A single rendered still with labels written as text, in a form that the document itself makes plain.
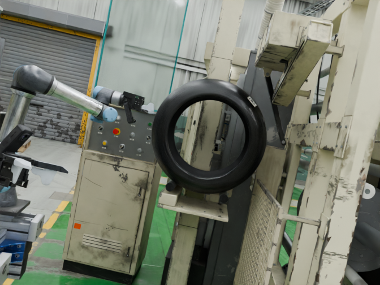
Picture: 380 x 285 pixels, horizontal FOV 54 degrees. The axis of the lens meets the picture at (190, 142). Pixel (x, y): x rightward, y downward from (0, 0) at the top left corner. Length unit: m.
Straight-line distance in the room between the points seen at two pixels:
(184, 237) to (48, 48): 9.49
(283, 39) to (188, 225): 1.24
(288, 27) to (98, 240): 1.95
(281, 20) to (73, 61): 9.76
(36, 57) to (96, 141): 8.70
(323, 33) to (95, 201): 1.90
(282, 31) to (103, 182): 1.67
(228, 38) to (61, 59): 9.19
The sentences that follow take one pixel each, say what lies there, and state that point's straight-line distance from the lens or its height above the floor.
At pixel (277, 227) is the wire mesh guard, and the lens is 1.43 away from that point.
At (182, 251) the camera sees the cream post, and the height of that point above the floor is 0.46.
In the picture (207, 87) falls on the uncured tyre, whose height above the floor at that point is 1.43.
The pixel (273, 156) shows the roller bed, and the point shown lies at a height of 1.15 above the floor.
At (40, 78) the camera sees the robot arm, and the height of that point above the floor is 1.31.
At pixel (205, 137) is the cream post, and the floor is 1.17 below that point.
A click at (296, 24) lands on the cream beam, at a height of 1.74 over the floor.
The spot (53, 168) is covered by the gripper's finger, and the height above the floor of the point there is 1.05.
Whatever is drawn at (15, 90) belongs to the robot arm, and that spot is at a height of 1.23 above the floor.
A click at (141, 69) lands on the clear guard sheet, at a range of 2.72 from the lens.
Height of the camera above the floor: 1.24
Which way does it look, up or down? 3 degrees down
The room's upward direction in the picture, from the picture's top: 11 degrees clockwise
